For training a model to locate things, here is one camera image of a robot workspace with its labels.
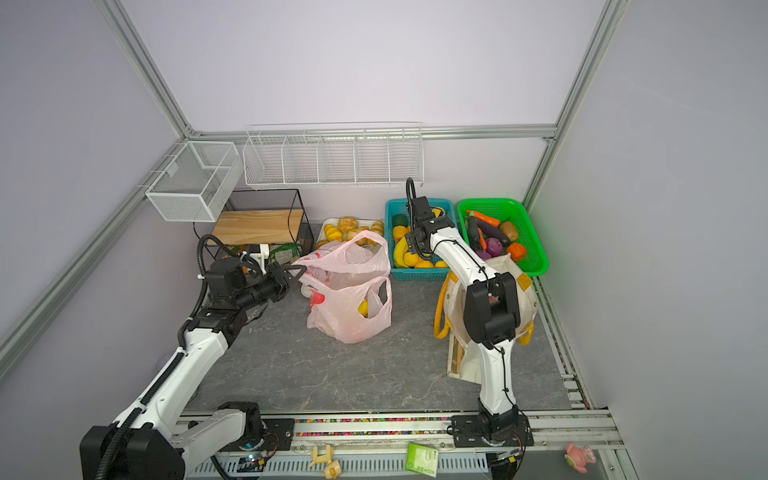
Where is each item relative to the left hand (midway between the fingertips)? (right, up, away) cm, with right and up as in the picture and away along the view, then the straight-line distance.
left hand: (307, 271), depth 76 cm
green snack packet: (-16, +4, +27) cm, 32 cm away
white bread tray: (+14, +15, +41) cm, 46 cm away
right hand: (+33, +9, +19) cm, 40 cm away
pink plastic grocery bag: (+11, -6, -1) cm, 13 cm away
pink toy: (+65, -43, -8) cm, 78 cm away
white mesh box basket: (-43, +28, +21) cm, 56 cm away
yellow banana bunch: (+14, -9, -2) cm, 17 cm away
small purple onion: (+58, +6, +29) cm, 65 cm away
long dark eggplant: (+60, +12, +37) cm, 72 cm away
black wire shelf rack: (-24, +17, +27) cm, 39 cm away
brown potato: (+66, +13, +36) cm, 76 cm away
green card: (+29, -44, -6) cm, 53 cm away
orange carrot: (+57, +18, +41) cm, 73 cm away
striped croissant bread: (-2, +12, +40) cm, 41 cm away
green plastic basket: (+71, +1, +26) cm, 75 cm away
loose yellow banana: (+24, +4, +30) cm, 39 cm away
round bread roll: (+4, +15, +40) cm, 43 cm away
